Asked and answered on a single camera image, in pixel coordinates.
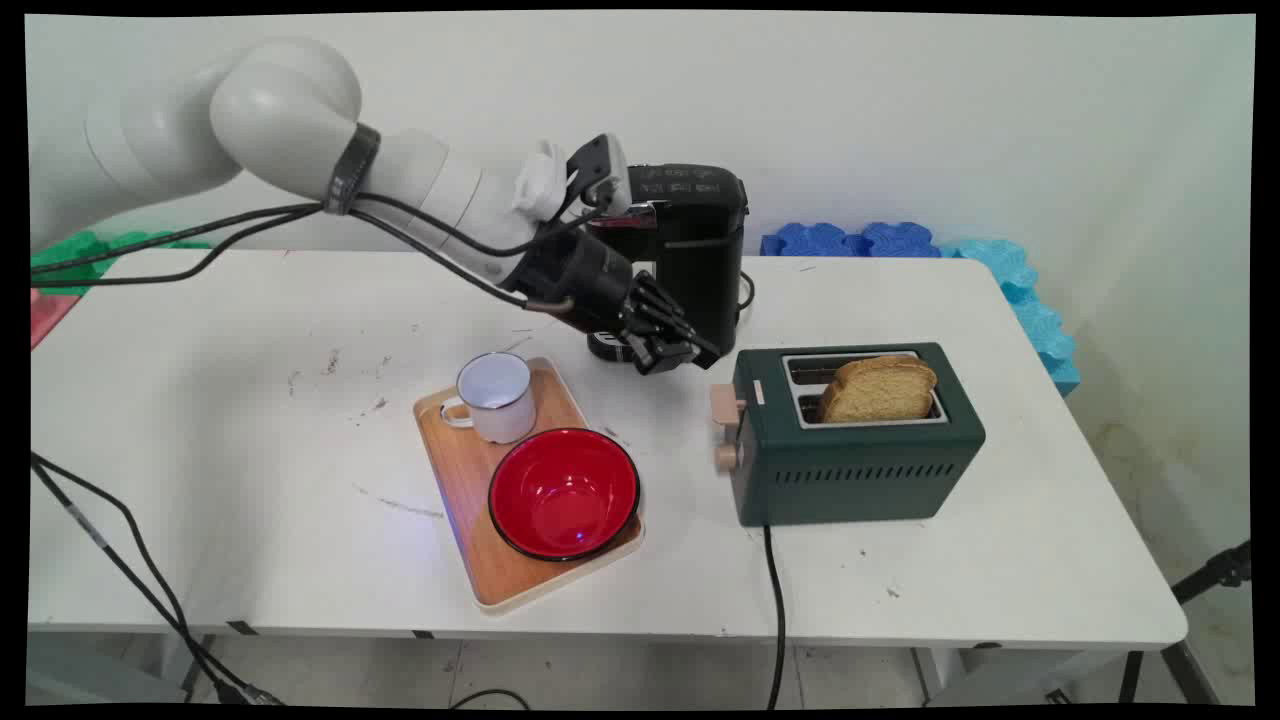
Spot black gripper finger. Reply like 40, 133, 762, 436
620, 322, 701, 377
632, 272, 722, 359

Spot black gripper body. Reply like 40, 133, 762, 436
511, 228, 653, 346

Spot black coffee machine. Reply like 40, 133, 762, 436
586, 163, 751, 363

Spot white enamel mug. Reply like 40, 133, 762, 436
440, 352, 538, 445

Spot red bowl with black rim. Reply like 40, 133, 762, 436
487, 427, 642, 562

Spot dark blue foam mat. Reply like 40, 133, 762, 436
760, 221, 943, 259

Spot dark green toaster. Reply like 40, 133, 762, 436
710, 342, 987, 528

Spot slice of toast bread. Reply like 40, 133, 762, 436
818, 355, 939, 424

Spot wooden serving tray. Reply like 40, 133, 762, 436
413, 357, 646, 614

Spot light blue foam mat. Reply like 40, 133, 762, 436
938, 238, 1082, 399

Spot red foam mat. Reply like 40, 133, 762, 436
30, 288, 83, 351

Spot black tripod stand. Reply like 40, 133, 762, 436
1118, 540, 1253, 705

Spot wrist camera on white mount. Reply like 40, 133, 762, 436
513, 134, 633, 223

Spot black cable strap on arm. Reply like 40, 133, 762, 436
322, 122, 382, 216

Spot black toaster power cord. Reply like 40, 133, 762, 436
763, 524, 788, 709

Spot black robot arm cables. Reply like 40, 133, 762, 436
30, 192, 613, 313

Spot black cables off table edge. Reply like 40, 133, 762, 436
30, 452, 286, 707

